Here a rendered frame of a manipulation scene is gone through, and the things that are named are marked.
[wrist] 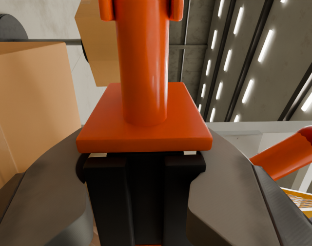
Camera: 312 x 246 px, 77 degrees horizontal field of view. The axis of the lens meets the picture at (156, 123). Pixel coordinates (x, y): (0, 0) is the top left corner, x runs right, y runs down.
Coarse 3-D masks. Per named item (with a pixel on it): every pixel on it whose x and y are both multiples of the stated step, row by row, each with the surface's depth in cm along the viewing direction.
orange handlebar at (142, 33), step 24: (120, 0) 7; (144, 0) 7; (168, 0) 7; (120, 24) 7; (144, 24) 7; (168, 24) 8; (120, 48) 8; (144, 48) 8; (168, 48) 8; (120, 72) 9; (144, 72) 8; (144, 96) 8; (144, 120) 9
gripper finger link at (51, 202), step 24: (72, 144) 10; (48, 168) 9; (72, 168) 8; (24, 192) 7; (48, 192) 7; (72, 192) 7; (24, 216) 6; (48, 216) 6; (72, 216) 6; (0, 240) 6; (24, 240) 6; (48, 240) 6; (72, 240) 6
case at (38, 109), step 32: (0, 64) 17; (32, 64) 22; (64, 64) 30; (0, 96) 17; (32, 96) 22; (64, 96) 30; (0, 128) 17; (32, 128) 22; (64, 128) 30; (0, 160) 17; (32, 160) 22
